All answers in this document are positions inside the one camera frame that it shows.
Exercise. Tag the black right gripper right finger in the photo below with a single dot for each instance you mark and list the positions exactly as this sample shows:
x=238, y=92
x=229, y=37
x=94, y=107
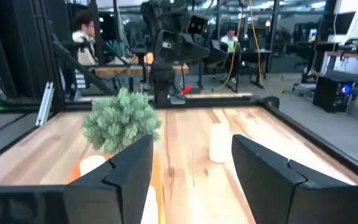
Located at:
x=269, y=186

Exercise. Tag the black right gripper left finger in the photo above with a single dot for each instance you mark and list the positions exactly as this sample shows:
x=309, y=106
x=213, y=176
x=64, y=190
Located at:
x=129, y=189

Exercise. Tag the white pill bottle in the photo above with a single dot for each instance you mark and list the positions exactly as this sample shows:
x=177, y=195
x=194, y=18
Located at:
x=90, y=165
x=219, y=143
x=150, y=208

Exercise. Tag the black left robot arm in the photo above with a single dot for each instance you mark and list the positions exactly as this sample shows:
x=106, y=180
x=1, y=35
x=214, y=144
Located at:
x=162, y=81

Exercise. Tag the person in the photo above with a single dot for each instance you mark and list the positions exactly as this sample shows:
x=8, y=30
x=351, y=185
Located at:
x=84, y=34
x=230, y=39

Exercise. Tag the wooden background desk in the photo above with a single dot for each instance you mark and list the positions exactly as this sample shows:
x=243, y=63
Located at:
x=120, y=71

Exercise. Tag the green succulent in patterned pot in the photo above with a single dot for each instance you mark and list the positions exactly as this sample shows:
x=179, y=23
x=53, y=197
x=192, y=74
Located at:
x=120, y=121

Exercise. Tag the black computer with blue light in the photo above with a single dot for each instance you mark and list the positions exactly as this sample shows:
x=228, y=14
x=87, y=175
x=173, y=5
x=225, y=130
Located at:
x=328, y=96

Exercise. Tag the silver aluminium extrusion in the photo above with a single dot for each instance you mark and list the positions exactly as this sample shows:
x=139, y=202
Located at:
x=45, y=104

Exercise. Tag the black monitor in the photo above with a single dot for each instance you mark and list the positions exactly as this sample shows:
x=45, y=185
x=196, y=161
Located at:
x=343, y=21

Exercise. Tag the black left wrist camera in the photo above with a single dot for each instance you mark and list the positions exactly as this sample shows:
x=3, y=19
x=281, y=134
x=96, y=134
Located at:
x=196, y=25

